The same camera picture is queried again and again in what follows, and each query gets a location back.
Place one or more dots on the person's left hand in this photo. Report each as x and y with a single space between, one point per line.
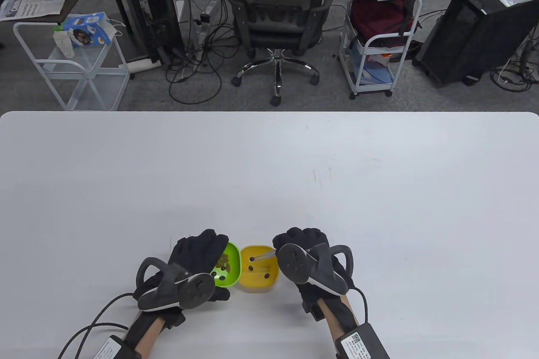
198 249

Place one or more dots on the person's right hand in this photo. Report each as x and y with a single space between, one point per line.
303 237

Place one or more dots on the pile of black coffee beans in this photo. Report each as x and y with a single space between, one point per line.
222 278

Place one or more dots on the green plastic bowl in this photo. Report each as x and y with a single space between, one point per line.
231 275

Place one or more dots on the metal tweezers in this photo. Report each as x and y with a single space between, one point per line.
265 255

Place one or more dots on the yellow small dish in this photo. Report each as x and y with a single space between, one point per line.
261 284

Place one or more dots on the person's right forearm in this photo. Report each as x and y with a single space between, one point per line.
337 317

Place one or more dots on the person's left forearm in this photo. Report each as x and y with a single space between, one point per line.
147 336

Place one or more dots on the pile of tan beans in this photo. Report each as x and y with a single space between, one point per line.
224 260

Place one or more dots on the grey tracking controller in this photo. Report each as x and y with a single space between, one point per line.
198 293
294 264

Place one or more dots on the black box with white label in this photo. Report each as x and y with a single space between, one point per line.
362 342
111 348

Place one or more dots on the blue bag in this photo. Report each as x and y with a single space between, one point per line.
379 75

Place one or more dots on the white power strip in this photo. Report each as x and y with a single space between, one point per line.
141 65

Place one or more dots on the white rolling cart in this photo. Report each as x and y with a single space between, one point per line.
410 39

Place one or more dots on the red backpack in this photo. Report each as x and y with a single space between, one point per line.
374 18

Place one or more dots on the black computer tower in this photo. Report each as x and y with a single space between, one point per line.
156 14

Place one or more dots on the grey power strip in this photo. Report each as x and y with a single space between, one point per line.
208 9

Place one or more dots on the white plastic bottle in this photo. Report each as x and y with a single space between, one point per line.
65 43

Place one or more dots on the blue cardboard box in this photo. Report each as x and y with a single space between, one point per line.
86 28

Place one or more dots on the large black computer case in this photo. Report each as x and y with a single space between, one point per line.
471 30

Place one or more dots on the folded newspaper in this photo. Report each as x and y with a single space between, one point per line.
33 6

